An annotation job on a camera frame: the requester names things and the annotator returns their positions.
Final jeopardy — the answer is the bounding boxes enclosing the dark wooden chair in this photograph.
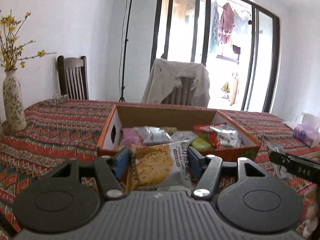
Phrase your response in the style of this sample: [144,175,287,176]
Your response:
[57,55,89,100]

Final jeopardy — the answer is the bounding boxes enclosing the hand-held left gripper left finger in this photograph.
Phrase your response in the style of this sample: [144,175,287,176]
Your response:
[49,147,132,200]

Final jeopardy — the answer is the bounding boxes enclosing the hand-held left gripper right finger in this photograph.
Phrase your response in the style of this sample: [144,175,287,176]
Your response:
[188,146,270,200]

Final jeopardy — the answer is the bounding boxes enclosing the small white snack packet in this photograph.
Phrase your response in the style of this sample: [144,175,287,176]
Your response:
[265,142,292,180]

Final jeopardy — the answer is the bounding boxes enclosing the pink snack packet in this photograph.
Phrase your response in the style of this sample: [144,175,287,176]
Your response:
[121,128,144,147]

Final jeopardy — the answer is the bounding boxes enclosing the yellow green balcony bag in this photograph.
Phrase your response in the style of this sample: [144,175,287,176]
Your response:
[220,81,231,100]

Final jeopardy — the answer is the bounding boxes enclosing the light blue hanging shirt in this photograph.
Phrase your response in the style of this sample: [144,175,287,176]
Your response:
[234,10,251,34]

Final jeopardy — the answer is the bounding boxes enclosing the maroon hanging shirt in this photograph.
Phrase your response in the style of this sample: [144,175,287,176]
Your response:
[217,2,236,44]

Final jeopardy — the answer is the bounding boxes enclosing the beige hanging garment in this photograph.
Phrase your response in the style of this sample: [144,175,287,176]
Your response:
[162,0,197,20]

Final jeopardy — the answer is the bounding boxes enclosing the white grey snack packet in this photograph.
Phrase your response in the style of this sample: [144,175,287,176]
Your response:
[134,126,173,145]

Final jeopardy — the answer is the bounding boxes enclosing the wooden balcony stand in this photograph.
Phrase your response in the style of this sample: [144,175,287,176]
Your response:
[229,72,240,106]

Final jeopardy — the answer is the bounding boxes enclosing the chair with beige jacket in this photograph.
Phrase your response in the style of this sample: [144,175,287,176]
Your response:
[141,58,210,108]

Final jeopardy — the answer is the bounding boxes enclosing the red cardboard box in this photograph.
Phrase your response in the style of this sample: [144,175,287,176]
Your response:
[97,104,262,162]

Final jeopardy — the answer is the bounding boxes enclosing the yellow flower branches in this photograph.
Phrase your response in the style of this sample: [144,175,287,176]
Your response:
[0,9,57,72]

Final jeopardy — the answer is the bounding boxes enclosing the clear white snack packet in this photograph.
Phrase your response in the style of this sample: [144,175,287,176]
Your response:
[171,131,197,144]

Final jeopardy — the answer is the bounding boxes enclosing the red silver snack bag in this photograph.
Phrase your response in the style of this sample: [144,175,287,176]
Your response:
[193,123,245,148]

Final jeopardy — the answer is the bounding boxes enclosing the black sliding door frame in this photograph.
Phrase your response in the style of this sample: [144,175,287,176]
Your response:
[150,0,280,113]

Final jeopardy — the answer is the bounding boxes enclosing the chair under jacket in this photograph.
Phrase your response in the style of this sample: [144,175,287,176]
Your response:
[161,76,197,106]

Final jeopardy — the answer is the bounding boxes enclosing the small patterned pouch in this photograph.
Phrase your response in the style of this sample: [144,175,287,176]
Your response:
[51,94,70,105]

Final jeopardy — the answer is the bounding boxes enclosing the short lime green snack packet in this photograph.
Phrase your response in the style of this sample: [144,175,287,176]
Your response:
[191,133,217,152]

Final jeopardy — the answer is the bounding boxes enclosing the white cracker snack packet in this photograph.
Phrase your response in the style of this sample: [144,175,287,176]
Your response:
[127,140,193,191]

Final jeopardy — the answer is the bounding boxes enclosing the slim floral vase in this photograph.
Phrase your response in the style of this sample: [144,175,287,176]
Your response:
[2,70,27,132]

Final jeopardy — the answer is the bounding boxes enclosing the purple tissue pack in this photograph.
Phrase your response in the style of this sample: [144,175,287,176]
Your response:
[292,112,320,148]

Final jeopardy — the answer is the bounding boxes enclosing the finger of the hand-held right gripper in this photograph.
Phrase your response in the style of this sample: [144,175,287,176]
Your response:
[285,153,320,167]
[269,151,296,178]

